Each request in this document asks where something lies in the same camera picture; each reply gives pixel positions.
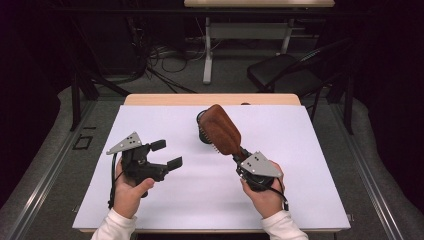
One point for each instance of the black metal stand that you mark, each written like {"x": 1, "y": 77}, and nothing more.
{"x": 76, "y": 100}

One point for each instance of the person's right hand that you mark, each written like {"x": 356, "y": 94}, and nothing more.
{"x": 266, "y": 201}

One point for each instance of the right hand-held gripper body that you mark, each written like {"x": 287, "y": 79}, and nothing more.
{"x": 260, "y": 165}

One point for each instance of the light wooden desk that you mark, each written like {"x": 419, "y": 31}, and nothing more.
{"x": 248, "y": 30}

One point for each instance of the black metal post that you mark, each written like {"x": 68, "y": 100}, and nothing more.
{"x": 348, "y": 106}

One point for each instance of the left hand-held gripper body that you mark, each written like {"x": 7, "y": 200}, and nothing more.
{"x": 136, "y": 165}

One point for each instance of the black folding chair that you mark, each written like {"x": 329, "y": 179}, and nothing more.
{"x": 283, "y": 71}

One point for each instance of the black mesh pen cup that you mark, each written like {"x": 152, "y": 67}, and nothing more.
{"x": 198, "y": 121}

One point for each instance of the brown wooden hairbrush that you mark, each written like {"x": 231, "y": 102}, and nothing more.
{"x": 220, "y": 130}

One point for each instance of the white table cover sheet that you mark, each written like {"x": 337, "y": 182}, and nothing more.
{"x": 206, "y": 200}

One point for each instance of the person's left hand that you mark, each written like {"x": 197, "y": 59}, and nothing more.
{"x": 126, "y": 196}

